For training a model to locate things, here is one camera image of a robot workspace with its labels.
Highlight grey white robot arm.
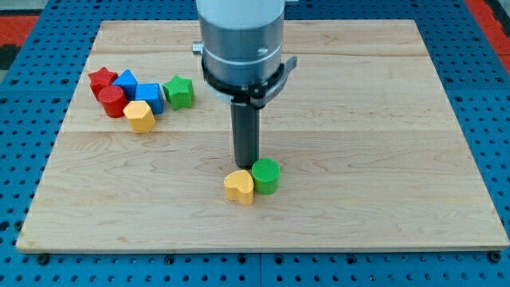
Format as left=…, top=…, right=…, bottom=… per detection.
left=192, top=0, right=297, bottom=109

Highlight green star block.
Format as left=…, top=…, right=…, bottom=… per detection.
left=163, top=75, right=194, bottom=111

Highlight blue cube block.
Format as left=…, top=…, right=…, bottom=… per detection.
left=135, top=83, right=164, bottom=115

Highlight light wooden board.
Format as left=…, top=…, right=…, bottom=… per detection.
left=16, top=20, right=509, bottom=254

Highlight red star block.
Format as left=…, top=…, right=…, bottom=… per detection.
left=88, top=67, right=118, bottom=100

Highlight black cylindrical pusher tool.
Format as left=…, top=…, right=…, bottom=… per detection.
left=230, top=105, right=260, bottom=169

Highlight green cylinder block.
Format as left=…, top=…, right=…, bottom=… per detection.
left=251, top=158, right=281, bottom=195

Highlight yellow heart block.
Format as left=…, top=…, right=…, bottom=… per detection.
left=224, top=170, right=254, bottom=206

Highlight yellow hexagon block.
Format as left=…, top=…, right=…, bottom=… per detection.
left=123, top=100, right=155, bottom=134

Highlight blue triangle block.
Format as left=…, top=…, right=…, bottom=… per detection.
left=112, top=69, right=138, bottom=100

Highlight red cylinder block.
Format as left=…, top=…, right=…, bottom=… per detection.
left=98, top=85, right=128, bottom=118

